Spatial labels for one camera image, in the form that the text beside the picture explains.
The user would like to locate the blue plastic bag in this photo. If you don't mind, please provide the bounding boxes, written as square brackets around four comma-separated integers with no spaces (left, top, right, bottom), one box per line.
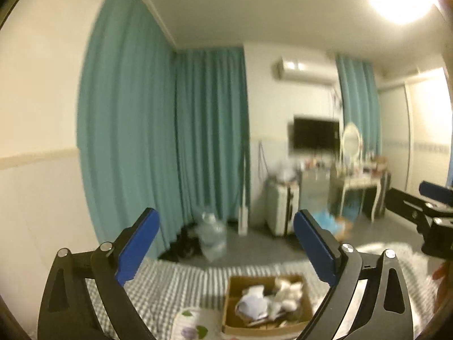
[312,210,350,236]

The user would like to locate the white oval mirror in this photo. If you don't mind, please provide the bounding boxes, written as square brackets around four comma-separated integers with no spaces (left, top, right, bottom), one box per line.
[340,122,362,166]

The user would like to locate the white dressing table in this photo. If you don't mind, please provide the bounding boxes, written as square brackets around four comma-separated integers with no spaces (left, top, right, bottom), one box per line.
[330,156,386,221]

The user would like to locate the dark shoes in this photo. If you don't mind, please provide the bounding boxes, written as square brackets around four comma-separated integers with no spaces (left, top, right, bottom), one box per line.
[159,226,203,262]

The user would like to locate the white floral quilt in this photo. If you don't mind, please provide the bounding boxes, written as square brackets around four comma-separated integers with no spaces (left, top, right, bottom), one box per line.
[174,243,441,340]

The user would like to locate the blue tissue packet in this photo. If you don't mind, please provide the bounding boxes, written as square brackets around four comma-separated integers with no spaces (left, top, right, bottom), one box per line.
[235,295,270,320]

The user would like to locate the small grey fridge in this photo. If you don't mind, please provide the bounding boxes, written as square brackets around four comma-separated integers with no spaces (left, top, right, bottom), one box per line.
[298,167,332,217]

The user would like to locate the white louvred wardrobe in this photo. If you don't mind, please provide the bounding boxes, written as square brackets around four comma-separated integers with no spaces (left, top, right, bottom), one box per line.
[378,67,453,201]

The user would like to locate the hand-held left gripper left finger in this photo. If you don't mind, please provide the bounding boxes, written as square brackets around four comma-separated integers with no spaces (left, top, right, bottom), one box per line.
[37,207,160,340]

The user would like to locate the white suitcase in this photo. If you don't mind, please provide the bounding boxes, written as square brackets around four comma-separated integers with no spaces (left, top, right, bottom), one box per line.
[265,180,300,237]

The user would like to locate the black wall cable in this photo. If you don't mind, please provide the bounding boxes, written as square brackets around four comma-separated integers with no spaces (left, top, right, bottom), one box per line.
[256,141,267,185]

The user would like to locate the person's right hand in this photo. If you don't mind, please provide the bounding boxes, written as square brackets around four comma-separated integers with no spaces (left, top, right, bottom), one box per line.
[432,262,449,310]

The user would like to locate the clear plastic bag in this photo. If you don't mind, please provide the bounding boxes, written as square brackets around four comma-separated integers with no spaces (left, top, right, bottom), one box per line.
[275,162,298,184]

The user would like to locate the white fluffy sock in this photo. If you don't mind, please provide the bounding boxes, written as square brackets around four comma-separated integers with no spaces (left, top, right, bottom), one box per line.
[273,277,305,311]

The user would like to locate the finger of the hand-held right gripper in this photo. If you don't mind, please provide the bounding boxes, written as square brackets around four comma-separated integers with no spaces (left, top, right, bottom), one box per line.
[418,180,453,207]
[385,188,453,228]

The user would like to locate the cardboard box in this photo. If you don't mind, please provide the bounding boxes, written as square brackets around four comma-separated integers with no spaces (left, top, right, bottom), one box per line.
[221,274,314,338]

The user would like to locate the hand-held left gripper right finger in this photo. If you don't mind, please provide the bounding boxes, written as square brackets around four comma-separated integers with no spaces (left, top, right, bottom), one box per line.
[292,209,414,340]

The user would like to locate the clear water jug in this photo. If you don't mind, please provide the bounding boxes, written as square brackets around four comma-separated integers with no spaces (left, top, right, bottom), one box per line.
[197,211,228,263]

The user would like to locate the grey checked bed sheet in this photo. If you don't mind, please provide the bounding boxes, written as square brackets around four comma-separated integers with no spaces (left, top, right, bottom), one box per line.
[84,258,335,340]

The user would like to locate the teal curtain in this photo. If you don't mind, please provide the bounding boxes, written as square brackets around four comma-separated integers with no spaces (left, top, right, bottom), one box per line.
[335,53,383,157]
[173,45,251,228]
[77,0,178,260]

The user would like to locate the black wall television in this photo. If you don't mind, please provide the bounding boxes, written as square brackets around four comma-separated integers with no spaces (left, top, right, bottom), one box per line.
[292,115,341,151]

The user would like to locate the white air conditioner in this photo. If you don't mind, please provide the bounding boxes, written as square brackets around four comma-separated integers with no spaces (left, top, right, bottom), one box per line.
[275,57,337,86]

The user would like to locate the white pole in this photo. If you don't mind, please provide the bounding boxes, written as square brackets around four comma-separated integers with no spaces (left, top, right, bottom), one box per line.
[238,141,251,237]

